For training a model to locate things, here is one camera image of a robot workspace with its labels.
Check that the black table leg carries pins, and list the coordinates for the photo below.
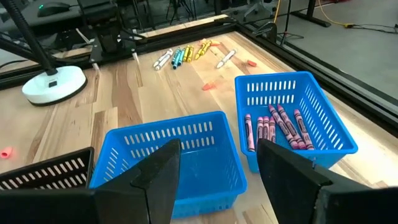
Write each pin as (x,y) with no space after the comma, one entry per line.
(312,18)

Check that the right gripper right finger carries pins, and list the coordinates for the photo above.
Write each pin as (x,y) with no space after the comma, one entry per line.
(286,186)

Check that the white desk lamp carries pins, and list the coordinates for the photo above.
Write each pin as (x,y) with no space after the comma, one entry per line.
(53,85)

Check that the black tripod stand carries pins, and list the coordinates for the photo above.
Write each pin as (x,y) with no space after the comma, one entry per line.
(288,15)

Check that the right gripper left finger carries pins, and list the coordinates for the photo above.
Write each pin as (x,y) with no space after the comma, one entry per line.
(155,193)

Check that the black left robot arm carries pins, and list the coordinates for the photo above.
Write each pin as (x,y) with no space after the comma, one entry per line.
(105,18)

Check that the blue plastic basket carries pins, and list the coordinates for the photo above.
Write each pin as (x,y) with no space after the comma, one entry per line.
(202,174)
(326,124)

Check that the black computer mouse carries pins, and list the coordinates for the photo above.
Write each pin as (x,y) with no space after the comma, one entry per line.
(53,9)

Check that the yellow crayon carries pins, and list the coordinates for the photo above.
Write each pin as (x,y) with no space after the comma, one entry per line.
(206,48)
(190,54)
(186,53)
(200,50)

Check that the black plastic basket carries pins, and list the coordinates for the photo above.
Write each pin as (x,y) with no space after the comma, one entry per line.
(88,168)

